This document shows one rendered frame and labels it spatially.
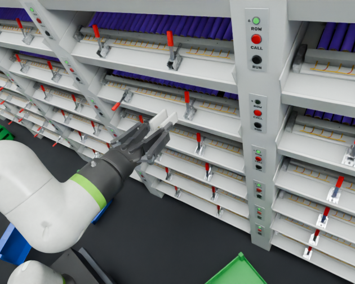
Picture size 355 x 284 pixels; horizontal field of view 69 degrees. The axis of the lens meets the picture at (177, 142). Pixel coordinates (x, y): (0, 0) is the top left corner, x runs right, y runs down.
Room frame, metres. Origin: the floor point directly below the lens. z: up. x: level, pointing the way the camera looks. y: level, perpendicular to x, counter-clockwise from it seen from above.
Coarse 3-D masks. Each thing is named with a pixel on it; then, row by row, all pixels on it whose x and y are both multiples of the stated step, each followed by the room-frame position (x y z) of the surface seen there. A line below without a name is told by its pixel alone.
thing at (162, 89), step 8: (112, 80) 0.88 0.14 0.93; (120, 80) 0.85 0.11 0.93; (128, 80) 0.83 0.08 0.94; (144, 88) 0.77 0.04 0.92; (152, 88) 0.73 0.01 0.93; (160, 88) 0.71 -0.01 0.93; (168, 88) 0.69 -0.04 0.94; (176, 88) 0.68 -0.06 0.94; (176, 96) 0.66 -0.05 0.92; (184, 96) 0.64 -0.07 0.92; (192, 96) 0.62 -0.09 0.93; (200, 96) 0.60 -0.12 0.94; (208, 96) 0.59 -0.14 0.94; (216, 96) 0.57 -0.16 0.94; (216, 104) 0.56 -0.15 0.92; (224, 104) 0.54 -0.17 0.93; (232, 104) 0.52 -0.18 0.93
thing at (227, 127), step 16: (96, 80) 0.91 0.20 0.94; (112, 96) 0.84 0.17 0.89; (144, 96) 0.75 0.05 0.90; (160, 96) 0.71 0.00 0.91; (144, 112) 0.72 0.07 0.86; (208, 112) 0.56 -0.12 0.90; (224, 112) 0.53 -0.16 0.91; (208, 128) 0.51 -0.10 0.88; (224, 128) 0.49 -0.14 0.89; (240, 128) 0.43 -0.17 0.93
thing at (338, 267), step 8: (272, 240) 0.37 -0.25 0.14; (280, 240) 0.35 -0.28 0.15; (288, 240) 0.34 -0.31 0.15; (296, 240) 0.33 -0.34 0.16; (288, 248) 0.31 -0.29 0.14; (296, 248) 0.30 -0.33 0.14; (304, 248) 0.28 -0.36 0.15; (312, 248) 0.27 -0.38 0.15; (304, 256) 0.25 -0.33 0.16; (312, 256) 0.24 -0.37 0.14; (320, 256) 0.23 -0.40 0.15; (328, 256) 0.22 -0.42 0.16; (320, 264) 0.21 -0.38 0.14; (328, 264) 0.20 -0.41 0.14; (336, 264) 0.18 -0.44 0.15; (344, 264) 0.17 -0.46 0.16; (336, 272) 0.16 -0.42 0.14; (344, 272) 0.15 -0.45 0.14; (352, 272) 0.14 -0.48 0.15; (352, 280) 0.11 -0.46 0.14
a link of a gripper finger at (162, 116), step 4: (164, 108) 0.54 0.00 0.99; (160, 112) 0.53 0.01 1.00; (164, 112) 0.53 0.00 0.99; (156, 116) 0.52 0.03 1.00; (160, 116) 0.52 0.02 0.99; (164, 116) 0.53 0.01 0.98; (152, 120) 0.51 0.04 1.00; (156, 120) 0.51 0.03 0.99; (160, 120) 0.52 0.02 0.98; (164, 120) 0.53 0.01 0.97; (152, 124) 0.50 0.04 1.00; (156, 124) 0.51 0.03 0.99; (160, 124) 0.51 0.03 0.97; (152, 128) 0.49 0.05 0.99
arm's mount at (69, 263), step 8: (72, 248) 0.59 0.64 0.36; (64, 256) 0.56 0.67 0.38; (72, 256) 0.54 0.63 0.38; (80, 256) 0.55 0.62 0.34; (56, 264) 0.53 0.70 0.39; (64, 264) 0.52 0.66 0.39; (72, 264) 0.51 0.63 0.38; (80, 264) 0.50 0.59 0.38; (88, 264) 0.52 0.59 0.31; (64, 272) 0.49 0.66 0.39; (72, 272) 0.48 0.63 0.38; (80, 272) 0.46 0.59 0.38; (88, 272) 0.45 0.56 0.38; (80, 280) 0.43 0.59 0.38; (88, 280) 0.42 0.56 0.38; (96, 280) 0.41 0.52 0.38
